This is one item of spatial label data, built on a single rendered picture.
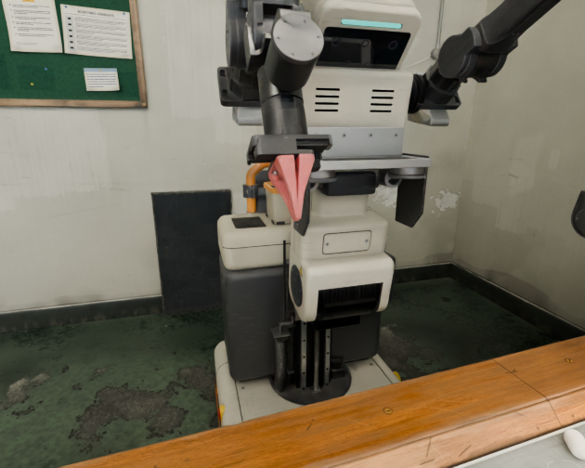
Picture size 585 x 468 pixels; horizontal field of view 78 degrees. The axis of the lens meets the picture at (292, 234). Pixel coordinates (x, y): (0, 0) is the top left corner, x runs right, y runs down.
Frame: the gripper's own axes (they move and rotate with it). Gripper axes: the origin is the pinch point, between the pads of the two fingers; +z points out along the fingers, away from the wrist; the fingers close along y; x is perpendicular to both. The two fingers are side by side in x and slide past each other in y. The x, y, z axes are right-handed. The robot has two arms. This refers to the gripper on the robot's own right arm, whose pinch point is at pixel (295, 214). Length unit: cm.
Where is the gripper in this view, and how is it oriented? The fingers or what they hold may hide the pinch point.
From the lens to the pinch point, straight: 45.3
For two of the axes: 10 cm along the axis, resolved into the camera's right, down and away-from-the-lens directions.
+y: 9.6, -0.8, 2.5
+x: -2.4, 1.9, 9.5
